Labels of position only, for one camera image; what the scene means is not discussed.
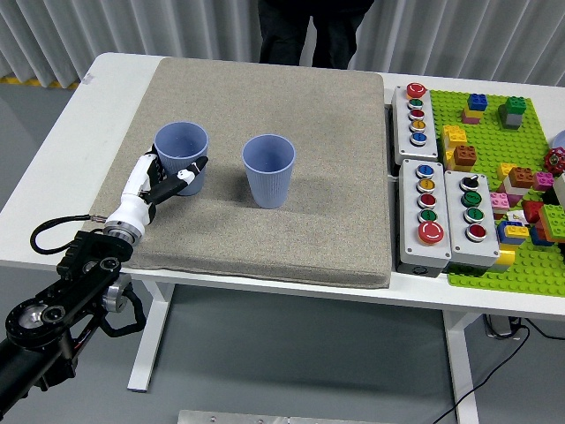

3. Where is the yellow black floor tape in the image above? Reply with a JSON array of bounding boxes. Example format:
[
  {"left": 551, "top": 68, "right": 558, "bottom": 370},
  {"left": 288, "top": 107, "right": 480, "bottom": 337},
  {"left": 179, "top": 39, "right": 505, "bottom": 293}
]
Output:
[{"left": 0, "top": 73, "right": 83, "bottom": 90}]

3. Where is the blue block with yellow block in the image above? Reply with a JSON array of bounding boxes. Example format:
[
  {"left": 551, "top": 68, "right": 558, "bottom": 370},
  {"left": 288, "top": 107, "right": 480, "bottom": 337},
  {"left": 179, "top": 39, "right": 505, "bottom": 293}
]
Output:
[{"left": 496, "top": 220, "right": 531, "bottom": 246}]

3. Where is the person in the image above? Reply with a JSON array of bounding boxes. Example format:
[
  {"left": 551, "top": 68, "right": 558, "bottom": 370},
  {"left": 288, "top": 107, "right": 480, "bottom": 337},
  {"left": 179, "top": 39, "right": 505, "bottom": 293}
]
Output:
[{"left": 258, "top": 0, "right": 375, "bottom": 71}]

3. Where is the magenta building block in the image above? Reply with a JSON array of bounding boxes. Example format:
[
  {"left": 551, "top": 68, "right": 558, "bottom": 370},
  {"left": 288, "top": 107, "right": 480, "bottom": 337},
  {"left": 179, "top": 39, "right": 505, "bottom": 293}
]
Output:
[{"left": 532, "top": 171, "right": 555, "bottom": 193}]

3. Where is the grey five-button control box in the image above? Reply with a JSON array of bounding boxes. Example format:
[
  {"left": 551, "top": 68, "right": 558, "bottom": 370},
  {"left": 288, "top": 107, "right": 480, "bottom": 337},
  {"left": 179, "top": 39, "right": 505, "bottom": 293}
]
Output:
[{"left": 391, "top": 82, "right": 440, "bottom": 163}]

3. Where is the brown block on white block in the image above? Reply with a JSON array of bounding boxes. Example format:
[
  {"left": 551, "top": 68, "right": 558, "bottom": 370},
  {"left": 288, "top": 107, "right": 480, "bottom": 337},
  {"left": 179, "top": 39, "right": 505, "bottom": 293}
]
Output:
[{"left": 504, "top": 167, "right": 536, "bottom": 198}]

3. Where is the large green orange block stack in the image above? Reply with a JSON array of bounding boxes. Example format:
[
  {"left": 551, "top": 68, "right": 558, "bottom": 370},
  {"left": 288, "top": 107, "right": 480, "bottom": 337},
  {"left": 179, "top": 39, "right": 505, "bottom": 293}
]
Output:
[{"left": 538, "top": 204, "right": 565, "bottom": 243}]

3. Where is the white table leg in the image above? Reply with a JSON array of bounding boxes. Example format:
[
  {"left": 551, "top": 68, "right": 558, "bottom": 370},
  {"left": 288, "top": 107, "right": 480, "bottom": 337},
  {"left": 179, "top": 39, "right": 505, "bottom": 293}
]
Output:
[
  {"left": 442, "top": 308, "right": 480, "bottom": 424},
  {"left": 126, "top": 277, "right": 177, "bottom": 393}
]

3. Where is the yellow pink block stack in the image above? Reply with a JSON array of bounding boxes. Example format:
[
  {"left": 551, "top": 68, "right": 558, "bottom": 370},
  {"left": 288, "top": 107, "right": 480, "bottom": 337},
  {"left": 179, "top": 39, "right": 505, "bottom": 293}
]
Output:
[{"left": 461, "top": 104, "right": 485, "bottom": 125}]

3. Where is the grey-brown mat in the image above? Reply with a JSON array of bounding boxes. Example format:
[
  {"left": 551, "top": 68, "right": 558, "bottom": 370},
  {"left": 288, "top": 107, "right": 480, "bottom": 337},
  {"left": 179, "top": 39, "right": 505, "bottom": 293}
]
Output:
[{"left": 87, "top": 56, "right": 394, "bottom": 291}]

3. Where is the red building block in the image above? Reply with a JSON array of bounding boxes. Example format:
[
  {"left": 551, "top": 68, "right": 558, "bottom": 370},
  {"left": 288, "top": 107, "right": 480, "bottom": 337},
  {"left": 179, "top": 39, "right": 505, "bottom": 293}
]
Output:
[{"left": 522, "top": 200, "right": 546, "bottom": 224}]

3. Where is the grey power strip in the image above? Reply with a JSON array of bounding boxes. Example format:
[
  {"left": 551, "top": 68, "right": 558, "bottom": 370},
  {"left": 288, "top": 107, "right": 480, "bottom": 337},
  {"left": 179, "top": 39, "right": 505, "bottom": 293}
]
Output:
[{"left": 483, "top": 313, "right": 524, "bottom": 340}]

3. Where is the grey building block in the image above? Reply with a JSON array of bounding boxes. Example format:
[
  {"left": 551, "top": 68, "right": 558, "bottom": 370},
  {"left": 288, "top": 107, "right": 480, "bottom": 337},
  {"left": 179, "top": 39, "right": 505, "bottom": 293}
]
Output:
[{"left": 498, "top": 104, "right": 523, "bottom": 131}]

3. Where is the blue ribbed plastic cup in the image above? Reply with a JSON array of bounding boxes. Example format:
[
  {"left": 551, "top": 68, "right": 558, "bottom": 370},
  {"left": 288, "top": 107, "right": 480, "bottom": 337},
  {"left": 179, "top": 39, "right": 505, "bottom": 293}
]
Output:
[
  {"left": 153, "top": 122, "right": 209, "bottom": 197},
  {"left": 241, "top": 133, "right": 296, "bottom": 209}
]

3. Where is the black floor cable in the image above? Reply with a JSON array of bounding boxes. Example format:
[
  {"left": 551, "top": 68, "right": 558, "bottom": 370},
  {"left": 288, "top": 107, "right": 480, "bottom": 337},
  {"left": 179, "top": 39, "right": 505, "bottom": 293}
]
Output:
[{"left": 434, "top": 315, "right": 565, "bottom": 424}]

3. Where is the grey box black selector switch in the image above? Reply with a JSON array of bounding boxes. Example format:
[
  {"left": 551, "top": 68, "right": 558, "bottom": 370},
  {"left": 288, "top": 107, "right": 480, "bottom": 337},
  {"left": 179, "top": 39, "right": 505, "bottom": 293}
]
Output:
[{"left": 443, "top": 170, "right": 502, "bottom": 269}]

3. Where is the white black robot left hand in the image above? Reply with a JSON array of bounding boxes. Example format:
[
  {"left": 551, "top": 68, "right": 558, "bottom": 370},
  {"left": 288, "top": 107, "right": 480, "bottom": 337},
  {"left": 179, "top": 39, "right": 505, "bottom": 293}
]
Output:
[{"left": 106, "top": 149, "right": 209, "bottom": 236}]

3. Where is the green building baseplate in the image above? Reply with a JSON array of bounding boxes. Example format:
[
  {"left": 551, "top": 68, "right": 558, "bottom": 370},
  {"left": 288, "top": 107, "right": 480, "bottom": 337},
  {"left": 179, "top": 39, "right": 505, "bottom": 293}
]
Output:
[{"left": 428, "top": 89, "right": 565, "bottom": 297}]

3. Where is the red valve handwheel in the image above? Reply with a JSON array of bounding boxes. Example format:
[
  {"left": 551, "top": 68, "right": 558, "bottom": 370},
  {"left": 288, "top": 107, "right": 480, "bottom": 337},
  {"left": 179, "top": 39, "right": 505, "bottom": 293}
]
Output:
[{"left": 543, "top": 148, "right": 565, "bottom": 176}]

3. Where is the yellow block under brown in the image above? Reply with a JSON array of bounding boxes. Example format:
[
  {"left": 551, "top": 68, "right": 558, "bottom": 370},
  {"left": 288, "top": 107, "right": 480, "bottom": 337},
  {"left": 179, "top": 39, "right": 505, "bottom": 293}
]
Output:
[{"left": 445, "top": 148, "right": 474, "bottom": 173}]

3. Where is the white curtain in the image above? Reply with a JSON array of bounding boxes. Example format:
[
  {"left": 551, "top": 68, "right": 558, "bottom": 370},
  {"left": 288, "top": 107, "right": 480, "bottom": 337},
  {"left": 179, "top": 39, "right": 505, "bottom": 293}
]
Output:
[{"left": 0, "top": 0, "right": 565, "bottom": 96}]

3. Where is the yellow round block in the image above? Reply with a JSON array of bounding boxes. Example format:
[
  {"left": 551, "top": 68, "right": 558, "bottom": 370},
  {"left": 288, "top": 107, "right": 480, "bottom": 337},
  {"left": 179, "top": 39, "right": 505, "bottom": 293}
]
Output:
[{"left": 489, "top": 248, "right": 517, "bottom": 273}]

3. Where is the green building block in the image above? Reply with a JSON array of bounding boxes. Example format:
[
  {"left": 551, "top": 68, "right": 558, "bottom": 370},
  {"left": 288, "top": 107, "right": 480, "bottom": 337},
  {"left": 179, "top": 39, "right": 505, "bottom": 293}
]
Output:
[{"left": 504, "top": 96, "right": 527, "bottom": 117}]

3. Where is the brown building block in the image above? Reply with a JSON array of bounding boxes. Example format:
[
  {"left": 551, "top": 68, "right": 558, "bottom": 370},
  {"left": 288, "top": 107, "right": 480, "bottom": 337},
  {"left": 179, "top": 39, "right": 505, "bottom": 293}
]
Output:
[{"left": 453, "top": 144, "right": 478, "bottom": 168}]

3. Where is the grey box large red stop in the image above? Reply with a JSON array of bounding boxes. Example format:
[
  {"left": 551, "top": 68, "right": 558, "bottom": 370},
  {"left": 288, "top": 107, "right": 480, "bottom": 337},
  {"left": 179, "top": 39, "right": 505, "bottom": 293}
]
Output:
[{"left": 395, "top": 158, "right": 454, "bottom": 277}]

